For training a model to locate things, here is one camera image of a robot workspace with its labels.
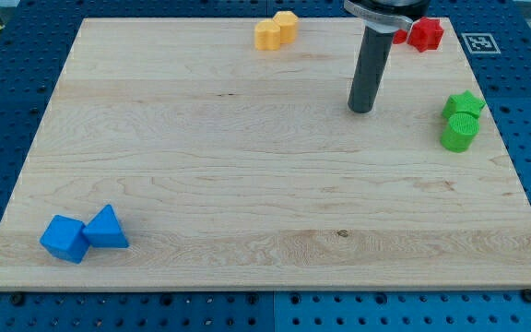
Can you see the green cylinder block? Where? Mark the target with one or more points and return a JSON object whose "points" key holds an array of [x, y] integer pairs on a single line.
{"points": [[459, 133]]}

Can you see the blue triangle block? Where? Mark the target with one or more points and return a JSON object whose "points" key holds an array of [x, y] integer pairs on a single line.
{"points": [[105, 231]]}

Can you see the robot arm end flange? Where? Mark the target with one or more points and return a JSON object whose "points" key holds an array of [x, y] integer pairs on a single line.
{"points": [[387, 16]]}

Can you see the yellow hexagon block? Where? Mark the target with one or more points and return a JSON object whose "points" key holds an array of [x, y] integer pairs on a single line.
{"points": [[288, 23]]}

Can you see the small red block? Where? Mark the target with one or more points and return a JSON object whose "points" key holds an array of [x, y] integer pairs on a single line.
{"points": [[400, 36]]}

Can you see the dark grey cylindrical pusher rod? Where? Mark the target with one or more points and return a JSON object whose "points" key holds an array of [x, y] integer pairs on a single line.
{"points": [[374, 50]]}

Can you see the white fiducial marker tag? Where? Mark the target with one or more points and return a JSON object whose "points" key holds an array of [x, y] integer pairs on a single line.
{"points": [[480, 43]]}

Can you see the wooden board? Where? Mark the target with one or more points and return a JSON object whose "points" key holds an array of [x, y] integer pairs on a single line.
{"points": [[233, 169]]}

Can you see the yellow heart block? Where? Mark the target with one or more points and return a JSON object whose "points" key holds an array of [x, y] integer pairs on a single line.
{"points": [[267, 35]]}

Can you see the red star block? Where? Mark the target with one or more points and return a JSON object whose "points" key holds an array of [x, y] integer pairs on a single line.
{"points": [[426, 34]]}

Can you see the green star block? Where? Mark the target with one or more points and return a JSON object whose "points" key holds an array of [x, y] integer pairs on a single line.
{"points": [[464, 102]]}

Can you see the blue cube block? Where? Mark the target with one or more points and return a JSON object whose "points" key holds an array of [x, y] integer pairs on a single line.
{"points": [[64, 239]]}

